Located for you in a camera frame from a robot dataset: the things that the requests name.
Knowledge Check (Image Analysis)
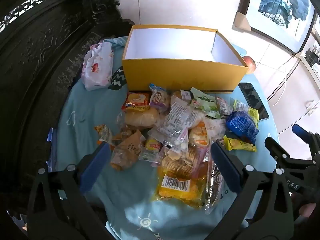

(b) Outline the dark red snack packet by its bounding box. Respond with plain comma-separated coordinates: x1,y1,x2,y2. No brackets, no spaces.
215,96,234,117

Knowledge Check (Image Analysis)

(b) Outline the floral tissue pack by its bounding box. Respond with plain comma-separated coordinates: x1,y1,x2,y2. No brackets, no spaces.
82,41,114,91

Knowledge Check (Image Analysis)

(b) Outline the red apple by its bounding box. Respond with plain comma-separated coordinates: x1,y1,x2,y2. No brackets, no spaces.
242,55,256,75

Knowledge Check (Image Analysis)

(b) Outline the green white snack packet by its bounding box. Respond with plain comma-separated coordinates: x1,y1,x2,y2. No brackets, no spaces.
190,87,222,119

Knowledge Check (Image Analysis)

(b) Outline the yellow green snack packet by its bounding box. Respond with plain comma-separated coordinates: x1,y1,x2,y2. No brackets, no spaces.
232,99,260,128

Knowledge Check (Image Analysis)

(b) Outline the blue plastic sheet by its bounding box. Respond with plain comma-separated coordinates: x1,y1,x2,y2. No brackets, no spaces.
46,127,58,170

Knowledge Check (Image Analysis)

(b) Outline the clear packet with white label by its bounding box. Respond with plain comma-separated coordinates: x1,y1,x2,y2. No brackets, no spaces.
155,96,200,153

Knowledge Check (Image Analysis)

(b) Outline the clear packet with brown print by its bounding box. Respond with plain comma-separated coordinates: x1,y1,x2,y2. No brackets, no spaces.
204,160,224,214

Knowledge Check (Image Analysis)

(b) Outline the clear bread packet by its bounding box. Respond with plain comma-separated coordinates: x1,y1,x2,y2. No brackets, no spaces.
124,109,160,128

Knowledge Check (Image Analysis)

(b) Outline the person's right hand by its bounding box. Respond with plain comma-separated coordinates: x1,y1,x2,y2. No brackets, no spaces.
299,203,317,218

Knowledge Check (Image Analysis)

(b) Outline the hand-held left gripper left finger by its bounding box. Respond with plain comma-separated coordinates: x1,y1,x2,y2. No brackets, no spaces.
26,142,120,240

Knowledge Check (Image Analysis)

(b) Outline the small brown labelled packet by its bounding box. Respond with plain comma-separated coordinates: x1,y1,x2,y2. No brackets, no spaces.
172,89,193,103

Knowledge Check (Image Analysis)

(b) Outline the small yellow red packet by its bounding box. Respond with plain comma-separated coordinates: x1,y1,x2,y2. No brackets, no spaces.
139,136,163,164

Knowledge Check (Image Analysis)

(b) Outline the yellow cracker packet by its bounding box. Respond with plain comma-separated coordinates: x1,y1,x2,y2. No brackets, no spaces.
155,146,210,209

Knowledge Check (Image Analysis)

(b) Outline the yellow cardboard box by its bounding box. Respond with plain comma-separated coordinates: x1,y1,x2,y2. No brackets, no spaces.
122,24,249,94

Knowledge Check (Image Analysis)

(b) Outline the light blue printed cloth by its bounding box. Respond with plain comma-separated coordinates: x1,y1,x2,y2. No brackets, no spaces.
54,36,279,240

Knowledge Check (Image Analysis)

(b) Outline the red biscuit packet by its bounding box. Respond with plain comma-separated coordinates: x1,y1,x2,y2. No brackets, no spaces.
121,92,152,112

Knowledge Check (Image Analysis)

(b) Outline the framed lotus painting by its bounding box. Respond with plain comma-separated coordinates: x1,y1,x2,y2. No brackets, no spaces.
234,0,318,54

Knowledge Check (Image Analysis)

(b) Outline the black smartphone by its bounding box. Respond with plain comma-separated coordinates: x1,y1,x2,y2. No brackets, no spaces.
237,82,270,121

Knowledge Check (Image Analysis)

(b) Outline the brown pastry packet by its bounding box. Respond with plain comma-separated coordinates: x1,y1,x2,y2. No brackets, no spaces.
110,129,147,172

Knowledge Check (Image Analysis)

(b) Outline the blue snack packet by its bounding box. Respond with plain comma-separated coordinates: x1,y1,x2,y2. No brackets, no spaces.
226,110,258,145

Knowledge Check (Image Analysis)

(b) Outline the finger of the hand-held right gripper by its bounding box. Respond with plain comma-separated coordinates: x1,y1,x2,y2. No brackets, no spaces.
264,136,314,166
291,124,320,155

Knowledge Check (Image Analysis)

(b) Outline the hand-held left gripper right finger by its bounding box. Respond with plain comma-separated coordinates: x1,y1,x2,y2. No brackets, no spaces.
210,141,298,240

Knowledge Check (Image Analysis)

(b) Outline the purple cartoon snack packet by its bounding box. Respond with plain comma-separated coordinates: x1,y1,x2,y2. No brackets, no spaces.
149,83,173,110

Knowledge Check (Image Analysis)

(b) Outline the small orange clear packet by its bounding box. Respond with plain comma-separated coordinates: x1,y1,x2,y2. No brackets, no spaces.
94,124,115,145

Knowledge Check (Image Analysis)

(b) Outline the dark carved wooden furniture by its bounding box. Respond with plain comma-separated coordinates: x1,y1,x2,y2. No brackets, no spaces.
0,0,135,230

